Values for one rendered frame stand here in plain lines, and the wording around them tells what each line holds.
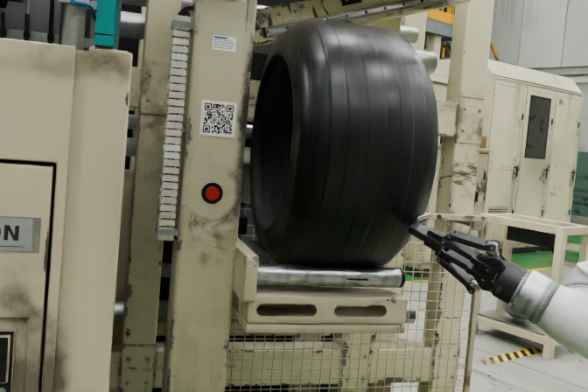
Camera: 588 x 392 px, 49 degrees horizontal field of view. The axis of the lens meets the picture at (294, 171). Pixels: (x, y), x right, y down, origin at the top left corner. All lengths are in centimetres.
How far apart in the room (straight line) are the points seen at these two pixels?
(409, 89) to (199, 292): 62
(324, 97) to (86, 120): 67
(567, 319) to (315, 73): 65
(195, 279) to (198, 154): 27
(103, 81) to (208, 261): 79
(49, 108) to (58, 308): 21
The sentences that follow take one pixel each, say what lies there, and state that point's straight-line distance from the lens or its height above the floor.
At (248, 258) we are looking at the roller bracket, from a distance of 133.
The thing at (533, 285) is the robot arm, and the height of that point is 96.
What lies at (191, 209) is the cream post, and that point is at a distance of 140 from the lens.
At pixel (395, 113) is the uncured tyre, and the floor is 126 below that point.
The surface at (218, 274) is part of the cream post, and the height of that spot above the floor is 88.
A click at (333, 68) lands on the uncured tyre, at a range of 130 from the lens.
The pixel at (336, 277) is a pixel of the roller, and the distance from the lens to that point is 142.
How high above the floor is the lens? 119
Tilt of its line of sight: 3 degrees down
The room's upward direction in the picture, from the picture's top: 5 degrees clockwise
